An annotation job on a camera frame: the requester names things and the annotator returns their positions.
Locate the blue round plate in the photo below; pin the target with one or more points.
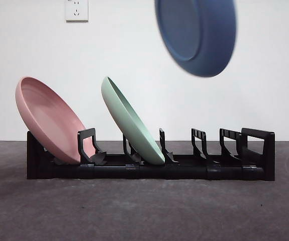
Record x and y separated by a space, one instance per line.
209 37

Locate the green round plate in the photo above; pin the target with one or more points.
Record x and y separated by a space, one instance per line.
131 125

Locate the white wall socket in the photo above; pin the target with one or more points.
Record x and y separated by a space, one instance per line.
77 11

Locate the pink round plate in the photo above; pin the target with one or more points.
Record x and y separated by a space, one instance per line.
46 115

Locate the black plastic dish rack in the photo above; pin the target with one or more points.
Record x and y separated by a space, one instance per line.
159 173

